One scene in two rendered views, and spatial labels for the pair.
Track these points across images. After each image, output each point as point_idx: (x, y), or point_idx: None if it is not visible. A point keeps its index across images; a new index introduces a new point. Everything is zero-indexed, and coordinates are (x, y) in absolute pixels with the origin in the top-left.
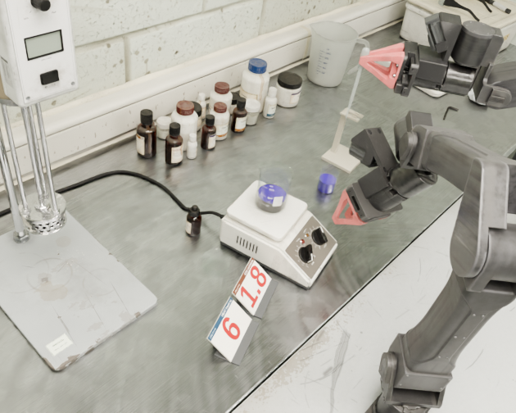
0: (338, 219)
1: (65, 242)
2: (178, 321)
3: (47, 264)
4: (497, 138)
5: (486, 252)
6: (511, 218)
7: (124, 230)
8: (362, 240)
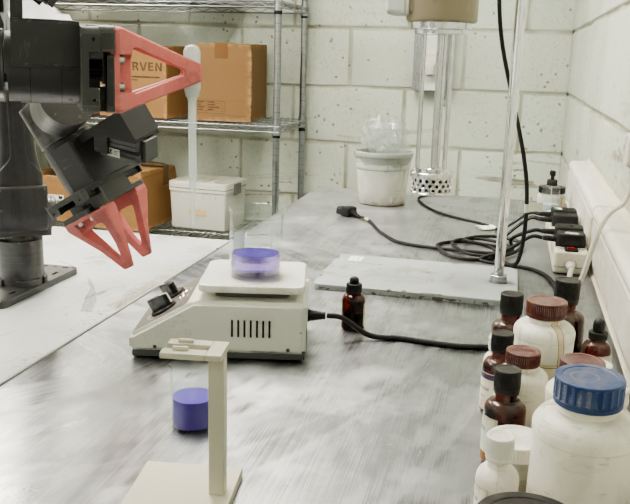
0: (140, 241)
1: (458, 287)
2: None
3: (443, 277)
4: None
5: None
6: None
7: (427, 311)
8: (82, 378)
